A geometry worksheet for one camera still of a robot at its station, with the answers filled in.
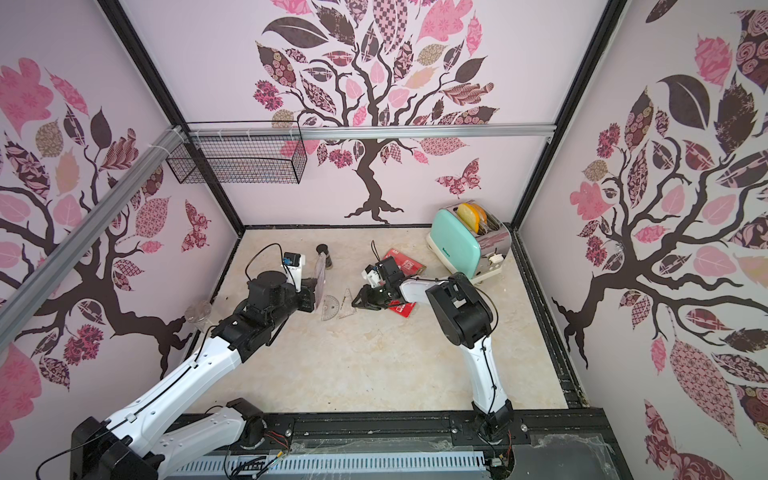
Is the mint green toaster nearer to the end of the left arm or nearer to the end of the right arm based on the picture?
the end of the right arm

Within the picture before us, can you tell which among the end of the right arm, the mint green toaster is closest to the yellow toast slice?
the mint green toaster

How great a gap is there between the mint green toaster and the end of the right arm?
0.21m

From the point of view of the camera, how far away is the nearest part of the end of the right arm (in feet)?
2.64

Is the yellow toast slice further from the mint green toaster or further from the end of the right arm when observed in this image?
the end of the right arm

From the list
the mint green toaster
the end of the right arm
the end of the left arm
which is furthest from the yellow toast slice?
the end of the left arm

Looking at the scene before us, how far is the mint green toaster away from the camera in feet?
3.03

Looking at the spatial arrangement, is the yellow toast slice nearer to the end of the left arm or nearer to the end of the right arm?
the end of the right arm

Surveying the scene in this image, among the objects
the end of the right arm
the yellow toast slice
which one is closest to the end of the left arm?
the end of the right arm

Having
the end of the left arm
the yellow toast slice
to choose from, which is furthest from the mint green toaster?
the end of the left arm

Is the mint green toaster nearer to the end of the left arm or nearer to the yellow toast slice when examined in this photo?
the yellow toast slice
